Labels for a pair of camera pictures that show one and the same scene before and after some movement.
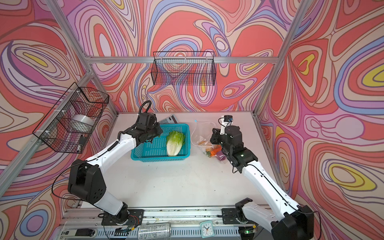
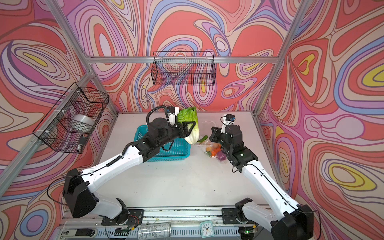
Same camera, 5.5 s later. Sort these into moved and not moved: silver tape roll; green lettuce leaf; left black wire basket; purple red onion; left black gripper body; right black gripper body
Moved: left black gripper body; green lettuce leaf
Not moved: right black gripper body; purple red onion; left black wire basket; silver tape roll
